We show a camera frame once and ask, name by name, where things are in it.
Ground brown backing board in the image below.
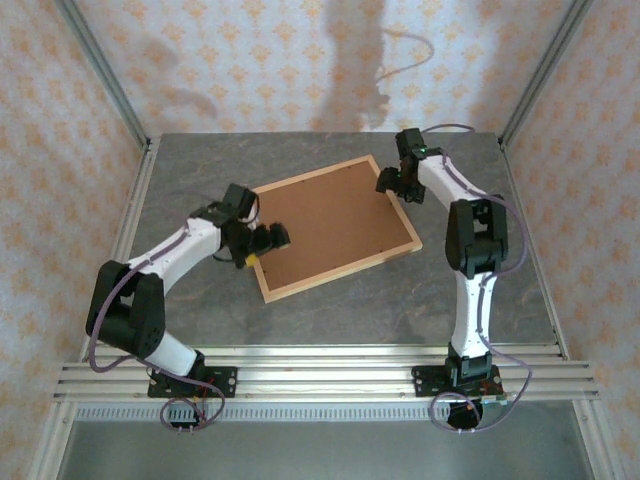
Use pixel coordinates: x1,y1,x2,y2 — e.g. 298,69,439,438
254,160,414,295

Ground aluminium leg profile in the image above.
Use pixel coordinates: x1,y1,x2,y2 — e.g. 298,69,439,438
29,402,76,480
572,399,626,480

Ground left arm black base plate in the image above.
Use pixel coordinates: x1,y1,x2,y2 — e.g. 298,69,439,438
147,366,238,400

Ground grey slotted cable duct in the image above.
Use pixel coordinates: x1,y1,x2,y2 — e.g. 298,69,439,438
72,403,577,423

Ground aluminium side rail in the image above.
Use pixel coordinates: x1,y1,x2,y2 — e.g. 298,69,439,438
499,143,571,362
79,135,162,362

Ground grey metal lower panel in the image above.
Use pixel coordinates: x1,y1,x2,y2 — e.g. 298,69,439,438
54,420,596,480

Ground wide aluminium mounting rails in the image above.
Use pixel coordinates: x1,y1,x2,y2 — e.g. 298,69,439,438
52,360,601,404

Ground wooden picture frame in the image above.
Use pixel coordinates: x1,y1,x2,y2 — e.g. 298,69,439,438
248,154,423,305

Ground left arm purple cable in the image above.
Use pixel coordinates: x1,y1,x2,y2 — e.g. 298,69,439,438
85,197,226,434

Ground aluminium corner post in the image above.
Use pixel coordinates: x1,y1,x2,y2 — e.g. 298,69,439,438
53,0,154,151
497,0,596,151

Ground narrow aluminium table rail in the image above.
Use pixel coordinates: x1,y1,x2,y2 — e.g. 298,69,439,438
79,342,570,362

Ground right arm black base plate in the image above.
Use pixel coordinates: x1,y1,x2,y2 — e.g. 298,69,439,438
411,364,503,399

